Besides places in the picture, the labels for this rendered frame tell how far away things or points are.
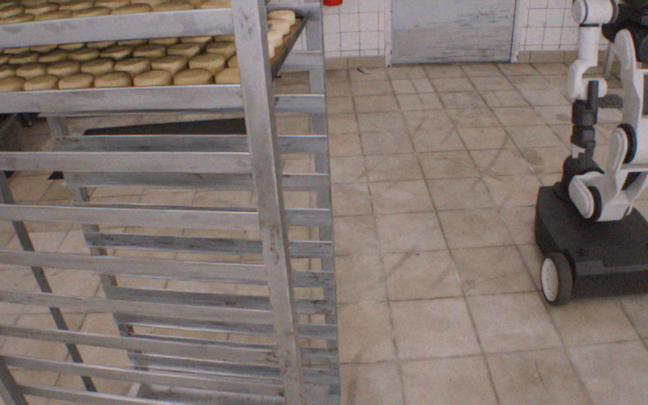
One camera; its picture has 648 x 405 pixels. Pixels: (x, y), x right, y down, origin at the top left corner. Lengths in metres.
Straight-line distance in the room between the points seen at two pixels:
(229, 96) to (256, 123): 0.05
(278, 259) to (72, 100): 0.34
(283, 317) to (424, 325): 1.30
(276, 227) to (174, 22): 0.28
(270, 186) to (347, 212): 1.98
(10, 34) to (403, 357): 1.59
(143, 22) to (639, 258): 1.97
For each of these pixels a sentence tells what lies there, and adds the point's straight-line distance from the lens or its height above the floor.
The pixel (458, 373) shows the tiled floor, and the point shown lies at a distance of 1.93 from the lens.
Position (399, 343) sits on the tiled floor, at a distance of 2.00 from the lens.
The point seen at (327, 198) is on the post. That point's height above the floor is 0.82.
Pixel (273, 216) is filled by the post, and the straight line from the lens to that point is 0.70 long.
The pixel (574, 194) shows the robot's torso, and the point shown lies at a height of 0.28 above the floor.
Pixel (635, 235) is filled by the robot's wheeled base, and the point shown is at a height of 0.17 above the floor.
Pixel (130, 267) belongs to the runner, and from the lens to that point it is 0.88.
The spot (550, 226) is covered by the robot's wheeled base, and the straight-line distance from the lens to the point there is 2.37.
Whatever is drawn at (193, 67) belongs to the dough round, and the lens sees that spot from 0.78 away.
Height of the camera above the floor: 1.47
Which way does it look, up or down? 33 degrees down
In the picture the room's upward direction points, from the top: 3 degrees counter-clockwise
